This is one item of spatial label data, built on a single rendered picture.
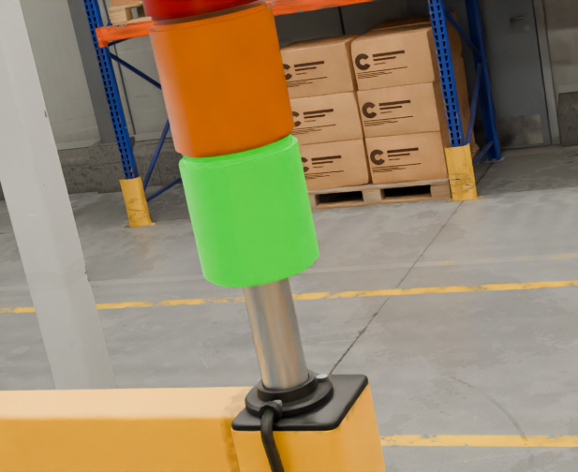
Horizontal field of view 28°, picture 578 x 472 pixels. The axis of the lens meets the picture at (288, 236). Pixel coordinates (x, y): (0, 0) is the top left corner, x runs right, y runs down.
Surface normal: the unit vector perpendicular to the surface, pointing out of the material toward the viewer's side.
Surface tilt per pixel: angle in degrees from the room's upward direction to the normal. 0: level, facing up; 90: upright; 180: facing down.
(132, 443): 90
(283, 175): 90
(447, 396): 0
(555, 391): 0
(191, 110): 90
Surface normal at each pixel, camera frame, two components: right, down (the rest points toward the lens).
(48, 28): -0.36, 0.32
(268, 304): -0.11, 0.30
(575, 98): -0.37, -0.54
